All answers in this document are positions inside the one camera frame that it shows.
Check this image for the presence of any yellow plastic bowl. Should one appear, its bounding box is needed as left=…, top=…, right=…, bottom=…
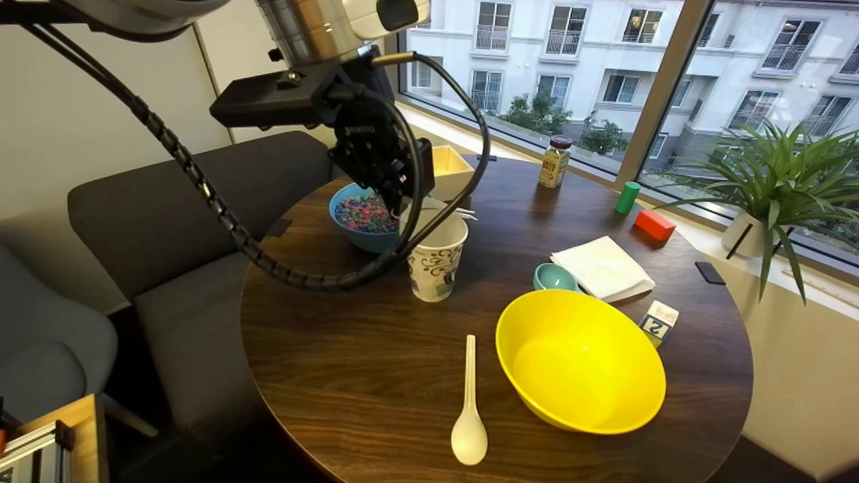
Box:
left=494, top=286, right=667, bottom=438

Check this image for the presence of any window frame post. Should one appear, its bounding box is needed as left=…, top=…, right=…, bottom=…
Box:
left=614, top=0, right=720, bottom=184

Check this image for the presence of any red block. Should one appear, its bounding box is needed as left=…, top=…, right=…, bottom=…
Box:
left=630, top=206, right=678, bottom=249

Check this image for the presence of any green potted plant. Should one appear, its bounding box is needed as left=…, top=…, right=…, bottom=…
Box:
left=686, top=117, right=859, bottom=302

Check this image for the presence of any folded white napkin stack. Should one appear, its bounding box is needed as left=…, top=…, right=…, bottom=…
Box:
left=546, top=233, right=658, bottom=306

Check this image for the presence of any black table edge pad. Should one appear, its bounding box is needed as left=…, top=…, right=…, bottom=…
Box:
left=693, top=259, right=726, bottom=286

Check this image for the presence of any small white carton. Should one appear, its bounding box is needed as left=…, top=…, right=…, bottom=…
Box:
left=638, top=297, right=682, bottom=348

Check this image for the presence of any jar with yellow label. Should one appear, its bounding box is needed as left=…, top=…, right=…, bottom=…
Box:
left=537, top=133, right=573, bottom=194

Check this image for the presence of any patterned paper cup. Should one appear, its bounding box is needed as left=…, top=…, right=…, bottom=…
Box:
left=406, top=212, right=473, bottom=306

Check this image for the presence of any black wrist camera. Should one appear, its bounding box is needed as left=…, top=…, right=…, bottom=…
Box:
left=210, top=69, right=360, bottom=131

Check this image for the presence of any blue bowl with colourful candies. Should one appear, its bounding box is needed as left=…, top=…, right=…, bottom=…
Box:
left=324, top=180, right=406, bottom=255

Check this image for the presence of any white plastic spoon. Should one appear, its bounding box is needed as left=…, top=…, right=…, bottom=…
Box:
left=447, top=332, right=491, bottom=470

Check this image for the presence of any thin black camera cable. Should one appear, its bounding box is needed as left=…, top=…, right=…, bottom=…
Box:
left=372, top=51, right=494, bottom=262

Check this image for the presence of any dark grey sofa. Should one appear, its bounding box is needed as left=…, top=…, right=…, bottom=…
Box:
left=65, top=128, right=338, bottom=432

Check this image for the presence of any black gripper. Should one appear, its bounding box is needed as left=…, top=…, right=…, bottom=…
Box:
left=330, top=89, right=424, bottom=216

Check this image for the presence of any grey chair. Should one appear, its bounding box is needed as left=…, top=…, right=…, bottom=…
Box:
left=0, top=239, right=121, bottom=424

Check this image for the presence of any small teal dish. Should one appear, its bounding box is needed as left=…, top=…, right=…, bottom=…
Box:
left=530, top=259, right=581, bottom=294

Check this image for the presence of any green cylinder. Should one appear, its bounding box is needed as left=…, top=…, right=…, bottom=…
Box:
left=612, top=180, right=644, bottom=216

